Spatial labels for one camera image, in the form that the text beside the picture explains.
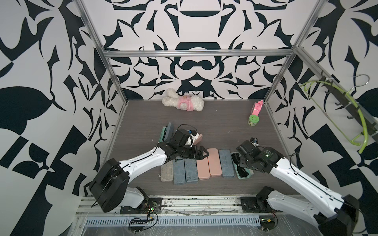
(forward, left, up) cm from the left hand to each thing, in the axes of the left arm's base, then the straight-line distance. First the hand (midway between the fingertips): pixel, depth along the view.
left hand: (202, 151), depth 80 cm
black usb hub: (-28, +34, -15) cm, 47 cm away
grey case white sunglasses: (-6, +6, -10) cm, 13 cm away
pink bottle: (+32, -41, -2) cm, 52 cm away
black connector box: (-32, -29, -14) cm, 45 cm away
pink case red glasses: (+11, +1, -6) cm, 13 cm away
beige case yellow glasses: (-7, +20, -10) cm, 23 cm away
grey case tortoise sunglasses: (-7, +13, -10) cm, 18 cm away
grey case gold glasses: (-3, -14, -9) cm, 17 cm away
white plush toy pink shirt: (+41, +8, -3) cm, 42 cm away
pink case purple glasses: (-3, -7, -9) cm, 12 cm away
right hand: (-5, -21, -1) cm, 21 cm away
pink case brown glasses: (-6, -1, -9) cm, 11 cm away
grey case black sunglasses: (-9, -22, -11) cm, 26 cm away
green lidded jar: (+26, -38, -8) cm, 47 cm away
